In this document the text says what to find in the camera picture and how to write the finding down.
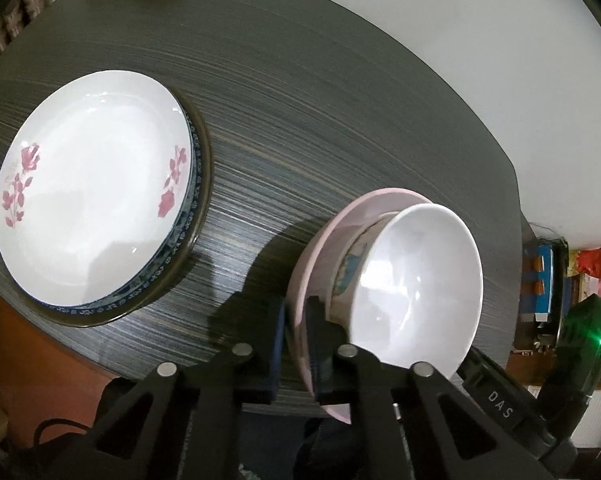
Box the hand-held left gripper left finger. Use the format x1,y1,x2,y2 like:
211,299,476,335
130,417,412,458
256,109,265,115
88,297,288,480

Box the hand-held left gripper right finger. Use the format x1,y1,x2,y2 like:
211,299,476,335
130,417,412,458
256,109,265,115
304,296,556,480

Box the large pink bowl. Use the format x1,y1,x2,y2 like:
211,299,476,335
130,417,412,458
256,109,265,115
285,187,436,423

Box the small white and blue bowl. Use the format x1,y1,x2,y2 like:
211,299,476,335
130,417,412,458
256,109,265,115
330,203,484,380

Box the large blue patterned plate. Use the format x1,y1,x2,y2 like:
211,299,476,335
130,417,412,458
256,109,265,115
28,85,212,330

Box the white plate with pink flowers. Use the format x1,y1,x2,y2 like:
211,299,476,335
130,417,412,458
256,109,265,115
0,69,194,307

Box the dark wooden side cabinet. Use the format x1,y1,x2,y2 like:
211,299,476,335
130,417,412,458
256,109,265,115
513,220,601,391

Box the person's dark trousers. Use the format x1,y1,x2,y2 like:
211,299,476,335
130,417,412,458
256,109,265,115
240,402,361,480

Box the red packet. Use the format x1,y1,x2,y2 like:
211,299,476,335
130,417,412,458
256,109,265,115
567,247,601,278

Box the blue box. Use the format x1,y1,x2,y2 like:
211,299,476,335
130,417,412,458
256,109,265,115
523,240,556,323

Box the beige patterned curtain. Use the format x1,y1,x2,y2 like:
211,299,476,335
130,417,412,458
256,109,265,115
0,0,56,66

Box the black cable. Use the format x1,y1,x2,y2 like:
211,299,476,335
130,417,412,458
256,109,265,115
33,417,96,448

